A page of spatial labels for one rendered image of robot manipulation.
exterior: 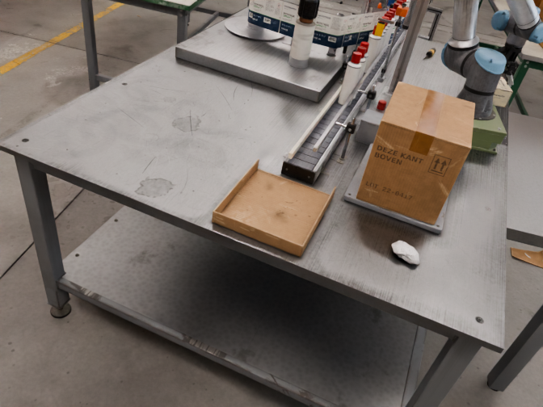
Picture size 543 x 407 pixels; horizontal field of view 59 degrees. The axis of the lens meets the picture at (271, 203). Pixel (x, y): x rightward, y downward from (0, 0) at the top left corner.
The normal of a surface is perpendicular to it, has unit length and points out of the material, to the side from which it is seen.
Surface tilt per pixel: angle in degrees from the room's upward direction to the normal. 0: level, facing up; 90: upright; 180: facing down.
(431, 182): 90
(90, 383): 0
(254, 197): 0
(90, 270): 0
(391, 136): 90
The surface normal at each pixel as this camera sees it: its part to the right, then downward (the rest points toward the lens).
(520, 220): 0.14, -0.77
